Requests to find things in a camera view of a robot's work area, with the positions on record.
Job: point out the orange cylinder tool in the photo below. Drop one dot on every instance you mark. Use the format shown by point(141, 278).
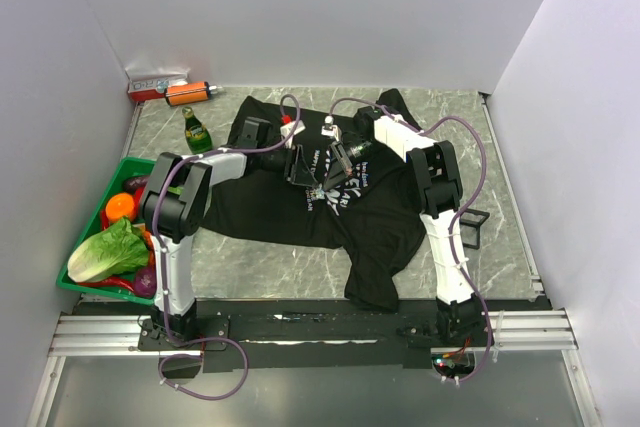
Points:
point(178, 95)

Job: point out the dark purple eggplant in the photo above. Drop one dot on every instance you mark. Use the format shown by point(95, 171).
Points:
point(132, 184)

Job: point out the green glass bottle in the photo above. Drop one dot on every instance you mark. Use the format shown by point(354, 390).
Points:
point(196, 134)

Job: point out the red chili pepper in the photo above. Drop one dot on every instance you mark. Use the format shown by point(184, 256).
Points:
point(113, 281)

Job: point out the red white cardboard box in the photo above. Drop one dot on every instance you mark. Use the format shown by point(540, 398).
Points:
point(144, 87)

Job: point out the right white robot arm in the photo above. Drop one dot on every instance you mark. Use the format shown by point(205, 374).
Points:
point(435, 180)

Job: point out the black wire frame cube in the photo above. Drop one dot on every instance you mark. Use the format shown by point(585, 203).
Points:
point(471, 223)

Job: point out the small sparkly brooch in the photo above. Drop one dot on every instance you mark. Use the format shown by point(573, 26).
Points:
point(317, 194)

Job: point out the aluminium rail frame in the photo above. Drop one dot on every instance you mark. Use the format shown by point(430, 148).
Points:
point(119, 335)

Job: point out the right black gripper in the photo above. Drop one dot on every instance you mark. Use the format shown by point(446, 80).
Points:
point(338, 168)

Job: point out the black printed t-shirt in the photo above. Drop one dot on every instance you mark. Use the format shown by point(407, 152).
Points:
point(371, 216)

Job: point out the lettuce head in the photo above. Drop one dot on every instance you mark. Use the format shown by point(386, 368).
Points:
point(120, 249)

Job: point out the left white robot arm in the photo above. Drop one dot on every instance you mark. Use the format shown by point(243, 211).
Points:
point(173, 207)

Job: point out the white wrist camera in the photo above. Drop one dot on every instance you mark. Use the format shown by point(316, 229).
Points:
point(289, 129)
point(330, 129)

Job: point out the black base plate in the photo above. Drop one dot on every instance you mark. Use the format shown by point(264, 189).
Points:
point(261, 334)

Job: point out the orange fruit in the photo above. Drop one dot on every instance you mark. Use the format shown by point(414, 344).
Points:
point(119, 206)

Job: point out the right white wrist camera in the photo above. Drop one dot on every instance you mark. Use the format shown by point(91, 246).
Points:
point(330, 129)

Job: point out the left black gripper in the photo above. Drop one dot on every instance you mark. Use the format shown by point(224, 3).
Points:
point(295, 168)

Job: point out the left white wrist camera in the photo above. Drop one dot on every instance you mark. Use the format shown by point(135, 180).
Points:
point(289, 129)

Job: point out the green plastic tray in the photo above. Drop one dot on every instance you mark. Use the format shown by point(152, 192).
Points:
point(129, 167)

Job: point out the purple red onion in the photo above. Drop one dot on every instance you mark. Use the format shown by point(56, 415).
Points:
point(144, 283)

